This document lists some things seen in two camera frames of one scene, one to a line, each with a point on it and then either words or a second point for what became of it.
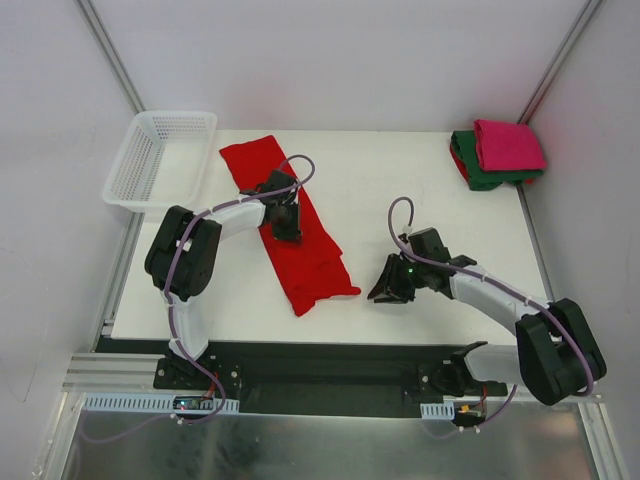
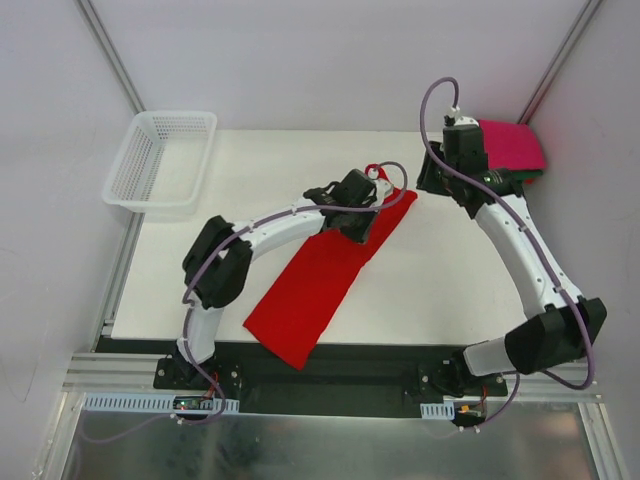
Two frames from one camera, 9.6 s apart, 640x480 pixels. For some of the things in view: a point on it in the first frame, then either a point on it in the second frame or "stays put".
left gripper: [291, 232] → [361, 223]
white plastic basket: [162, 162] stays put
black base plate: [326, 379] stays put
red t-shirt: [312, 268] → [291, 318]
